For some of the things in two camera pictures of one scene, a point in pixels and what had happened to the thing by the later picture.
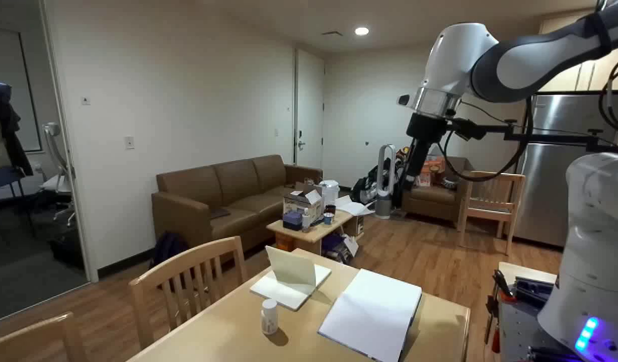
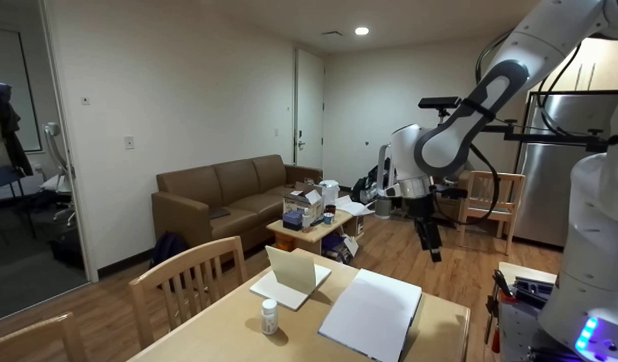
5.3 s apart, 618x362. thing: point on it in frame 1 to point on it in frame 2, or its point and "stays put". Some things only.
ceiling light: x=361 y=30 stays put
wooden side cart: x=520 y=297 stays put
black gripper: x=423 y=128 to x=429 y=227
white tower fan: x=383 y=198 stays put
